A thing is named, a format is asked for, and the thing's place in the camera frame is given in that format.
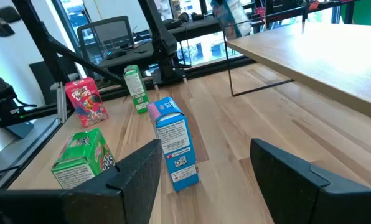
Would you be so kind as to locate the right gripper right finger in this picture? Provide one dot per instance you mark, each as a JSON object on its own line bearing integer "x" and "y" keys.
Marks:
{"x": 285, "y": 186}

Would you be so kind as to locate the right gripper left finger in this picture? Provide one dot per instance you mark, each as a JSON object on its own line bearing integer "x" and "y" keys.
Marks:
{"x": 135, "y": 186}

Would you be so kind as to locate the blue Rice Krispies cereal box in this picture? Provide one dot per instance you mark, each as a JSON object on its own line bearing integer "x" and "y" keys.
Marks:
{"x": 230, "y": 17}
{"x": 176, "y": 146}

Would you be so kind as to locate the green Apple Jacks cereal box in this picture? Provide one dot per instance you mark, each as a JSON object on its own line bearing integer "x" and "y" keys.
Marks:
{"x": 79, "y": 155}
{"x": 135, "y": 87}

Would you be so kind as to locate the red Froot Loops cereal box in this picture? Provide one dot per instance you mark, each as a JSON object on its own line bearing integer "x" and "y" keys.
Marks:
{"x": 86, "y": 102}

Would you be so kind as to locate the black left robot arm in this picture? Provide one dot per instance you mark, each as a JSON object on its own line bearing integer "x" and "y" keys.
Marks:
{"x": 162, "y": 40}

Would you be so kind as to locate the silver aluminium extrusion bar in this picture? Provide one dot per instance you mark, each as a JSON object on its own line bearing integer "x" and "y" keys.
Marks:
{"x": 62, "y": 105}

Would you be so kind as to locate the black computer mouse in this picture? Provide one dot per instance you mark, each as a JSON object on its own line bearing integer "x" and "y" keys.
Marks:
{"x": 116, "y": 54}

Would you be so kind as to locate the grey mesh office chair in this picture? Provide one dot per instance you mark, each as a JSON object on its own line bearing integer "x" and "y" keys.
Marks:
{"x": 110, "y": 31}

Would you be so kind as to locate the black background desk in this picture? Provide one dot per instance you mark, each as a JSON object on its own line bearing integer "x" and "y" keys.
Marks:
{"x": 198, "y": 28}

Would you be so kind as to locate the black headphones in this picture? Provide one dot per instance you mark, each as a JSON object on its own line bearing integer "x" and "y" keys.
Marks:
{"x": 184, "y": 17}

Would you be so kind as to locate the beige bottle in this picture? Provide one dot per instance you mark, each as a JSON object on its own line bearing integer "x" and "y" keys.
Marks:
{"x": 175, "y": 8}

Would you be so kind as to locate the green screen panel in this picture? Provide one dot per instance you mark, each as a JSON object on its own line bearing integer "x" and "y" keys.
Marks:
{"x": 363, "y": 12}

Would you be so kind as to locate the black table edge rail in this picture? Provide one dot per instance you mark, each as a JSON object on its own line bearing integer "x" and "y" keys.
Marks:
{"x": 204, "y": 70}

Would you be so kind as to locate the wooden shelf black metal frame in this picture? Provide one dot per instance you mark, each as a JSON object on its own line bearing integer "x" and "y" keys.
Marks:
{"x": 328, "y": 56}

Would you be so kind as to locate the black rig frame post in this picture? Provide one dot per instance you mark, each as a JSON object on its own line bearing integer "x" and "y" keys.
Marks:
{"x": 39, "y": 34}

